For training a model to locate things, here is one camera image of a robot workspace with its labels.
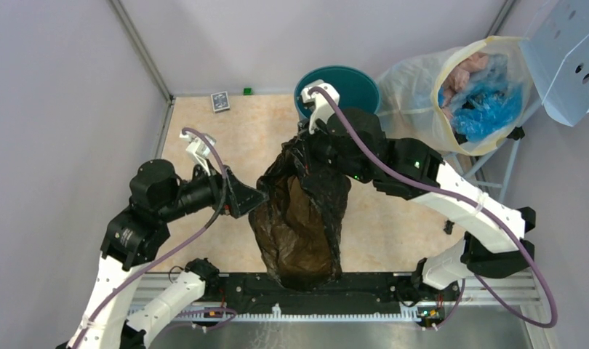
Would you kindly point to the translucent bag of trash bags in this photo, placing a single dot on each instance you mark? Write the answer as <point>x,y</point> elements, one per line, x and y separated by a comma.
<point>409,95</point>

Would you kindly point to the blue trash bag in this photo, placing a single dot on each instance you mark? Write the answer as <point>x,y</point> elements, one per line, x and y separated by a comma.
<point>489,102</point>

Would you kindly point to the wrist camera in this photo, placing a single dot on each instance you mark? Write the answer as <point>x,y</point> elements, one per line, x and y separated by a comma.
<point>197,149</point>
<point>321,110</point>

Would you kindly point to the blue playing card box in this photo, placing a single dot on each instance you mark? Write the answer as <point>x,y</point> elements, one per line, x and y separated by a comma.
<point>220,102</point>

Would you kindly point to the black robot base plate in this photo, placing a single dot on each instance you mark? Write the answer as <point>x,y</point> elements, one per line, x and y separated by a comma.
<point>351,294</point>

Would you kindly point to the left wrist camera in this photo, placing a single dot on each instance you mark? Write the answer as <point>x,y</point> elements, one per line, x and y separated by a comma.
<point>197,149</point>

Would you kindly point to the perforated light blue panel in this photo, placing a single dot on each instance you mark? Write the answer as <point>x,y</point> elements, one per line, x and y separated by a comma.
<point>557,55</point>

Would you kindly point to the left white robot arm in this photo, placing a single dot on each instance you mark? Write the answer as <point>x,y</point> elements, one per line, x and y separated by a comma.
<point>132,241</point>

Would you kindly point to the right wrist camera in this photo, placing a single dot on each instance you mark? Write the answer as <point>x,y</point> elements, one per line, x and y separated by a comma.
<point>321,110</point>

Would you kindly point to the black trash bag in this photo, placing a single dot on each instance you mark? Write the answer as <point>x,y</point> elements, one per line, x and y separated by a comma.
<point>298,229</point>

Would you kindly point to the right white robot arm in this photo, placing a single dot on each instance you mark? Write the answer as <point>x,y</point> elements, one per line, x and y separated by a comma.
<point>493,245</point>

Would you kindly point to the teal plastic trash bin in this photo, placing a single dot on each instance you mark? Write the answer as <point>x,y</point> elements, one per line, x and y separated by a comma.
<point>356,89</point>

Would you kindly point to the white cable duct strip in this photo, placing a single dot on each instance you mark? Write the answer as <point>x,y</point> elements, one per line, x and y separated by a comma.
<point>201,314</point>

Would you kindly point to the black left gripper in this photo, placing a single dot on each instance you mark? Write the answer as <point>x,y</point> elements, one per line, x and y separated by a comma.
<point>240,197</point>

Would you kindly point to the pink trash bag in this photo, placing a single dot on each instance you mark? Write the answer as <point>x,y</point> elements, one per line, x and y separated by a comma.
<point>458,79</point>

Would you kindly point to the small black plastic clip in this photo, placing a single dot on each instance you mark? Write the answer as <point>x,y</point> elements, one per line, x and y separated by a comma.
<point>448,227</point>

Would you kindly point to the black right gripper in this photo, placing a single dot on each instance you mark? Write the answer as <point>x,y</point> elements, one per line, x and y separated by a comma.
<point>321,129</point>

